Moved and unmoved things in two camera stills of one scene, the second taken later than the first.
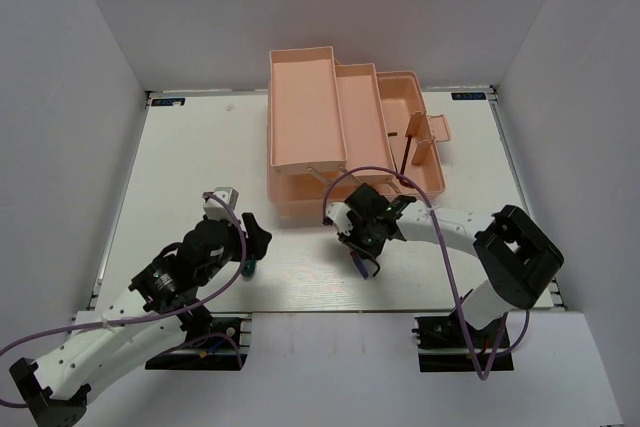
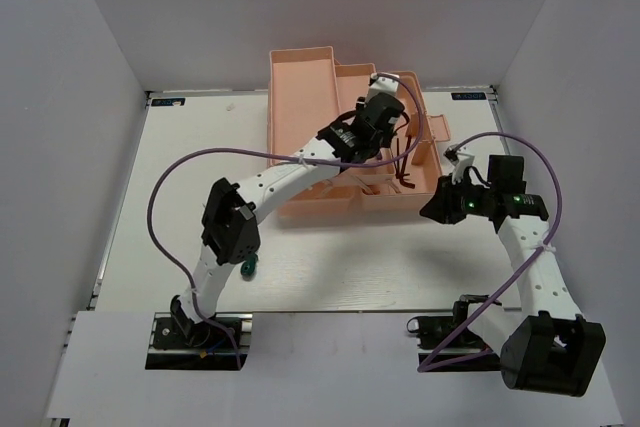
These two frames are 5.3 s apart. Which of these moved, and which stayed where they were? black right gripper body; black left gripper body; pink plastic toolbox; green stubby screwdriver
Moved: black left gripper body; black right gripper body
Stayed: green stubby screwdriver; pink plastic toolbox
